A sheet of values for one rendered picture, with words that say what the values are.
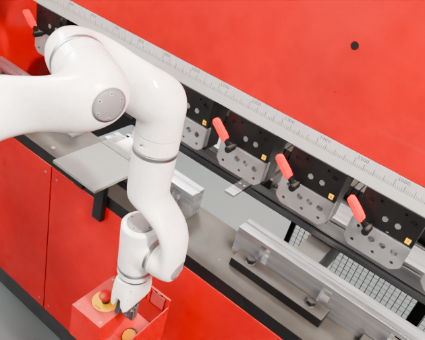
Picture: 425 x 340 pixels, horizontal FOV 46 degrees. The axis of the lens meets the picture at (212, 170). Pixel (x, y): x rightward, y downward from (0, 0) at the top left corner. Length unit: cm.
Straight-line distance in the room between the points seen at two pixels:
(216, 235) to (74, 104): 89
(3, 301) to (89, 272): 66
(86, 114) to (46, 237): 129
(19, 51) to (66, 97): 156
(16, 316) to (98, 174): 107
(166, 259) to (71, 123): 40
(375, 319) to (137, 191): 71
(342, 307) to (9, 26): 164
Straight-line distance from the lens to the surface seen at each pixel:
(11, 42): 228
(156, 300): 142
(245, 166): 135
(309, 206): 129
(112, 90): 76
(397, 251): 125
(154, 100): 89
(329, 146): 121
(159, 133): 92
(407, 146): 115
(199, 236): 154
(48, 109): 78
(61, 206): 184
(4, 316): 241
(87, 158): 155
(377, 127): 116
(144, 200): 101
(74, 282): 200
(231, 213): 311
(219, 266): 146
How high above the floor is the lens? 188
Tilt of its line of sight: 33 degrees down
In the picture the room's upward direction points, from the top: 15 degrees clockwise
